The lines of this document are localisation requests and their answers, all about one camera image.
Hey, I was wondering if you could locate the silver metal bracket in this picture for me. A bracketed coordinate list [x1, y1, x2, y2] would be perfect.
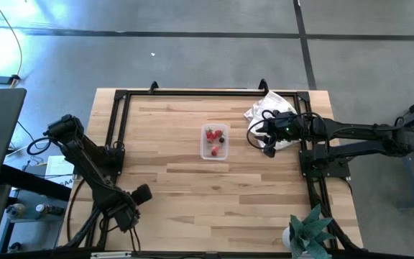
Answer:
[90, 251, 132, 259]

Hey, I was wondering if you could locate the clear plastic tupperware container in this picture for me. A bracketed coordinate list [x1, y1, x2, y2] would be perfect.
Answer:
[200, 123, 230, 162]

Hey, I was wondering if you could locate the grey utility cart shelf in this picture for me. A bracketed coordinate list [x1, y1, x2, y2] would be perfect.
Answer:
[0, 186, 72, 255]

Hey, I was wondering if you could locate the white plant pot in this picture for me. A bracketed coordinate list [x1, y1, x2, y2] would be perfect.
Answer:
[281, 227, 294, 251]

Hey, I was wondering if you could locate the black left base cable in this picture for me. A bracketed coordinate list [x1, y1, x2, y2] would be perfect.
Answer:
[26, 135, 53, 156]

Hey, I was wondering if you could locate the white paper sheet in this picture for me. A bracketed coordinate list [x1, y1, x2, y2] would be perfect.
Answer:
[44, 155, 75, 188]

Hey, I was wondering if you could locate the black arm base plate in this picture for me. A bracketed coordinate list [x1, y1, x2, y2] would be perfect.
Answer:
[73, 145, 126, 176]
[298, 147, 351, 179]

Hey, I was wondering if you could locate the black aluminium table frame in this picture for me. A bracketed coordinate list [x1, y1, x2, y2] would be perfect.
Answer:
[57, 78, 364, 259]

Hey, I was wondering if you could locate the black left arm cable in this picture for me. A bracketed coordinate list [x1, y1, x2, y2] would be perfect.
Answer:
[97, 214, 140, 253]

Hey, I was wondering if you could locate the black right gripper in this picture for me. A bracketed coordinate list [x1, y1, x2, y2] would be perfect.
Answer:
[253, 111, 305, 145]

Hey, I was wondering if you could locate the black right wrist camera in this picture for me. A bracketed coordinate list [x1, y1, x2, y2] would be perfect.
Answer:
[262, 142, 278, 159]

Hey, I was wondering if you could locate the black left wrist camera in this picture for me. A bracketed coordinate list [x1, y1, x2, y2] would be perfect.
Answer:
[130, 183, 154, 206]

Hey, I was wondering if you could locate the dark right gripper cable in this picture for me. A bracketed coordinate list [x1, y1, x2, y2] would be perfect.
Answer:
[246, 109, 278, 149]

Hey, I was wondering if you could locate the dark bottle white cap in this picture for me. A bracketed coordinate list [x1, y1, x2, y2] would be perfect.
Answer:
[35, 203, 65, 217]

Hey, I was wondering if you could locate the black table edge cable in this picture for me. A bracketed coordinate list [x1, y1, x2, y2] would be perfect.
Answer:
[66, 175, 89, 242]

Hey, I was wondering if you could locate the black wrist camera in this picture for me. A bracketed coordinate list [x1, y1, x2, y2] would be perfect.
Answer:
[262, 142, 278, 159]
[130, 183, 154, 206]

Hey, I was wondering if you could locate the yellow floor cable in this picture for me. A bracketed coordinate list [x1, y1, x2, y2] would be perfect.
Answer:
[0, 0, 24, 89]

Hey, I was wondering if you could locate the green artificial succulent plant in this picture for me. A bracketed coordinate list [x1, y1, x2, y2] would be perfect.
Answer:
[287, 204, 337, 259]

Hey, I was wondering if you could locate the white checked cloth towel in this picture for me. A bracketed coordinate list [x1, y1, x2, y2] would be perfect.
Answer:
[243, 89, 303, 152]

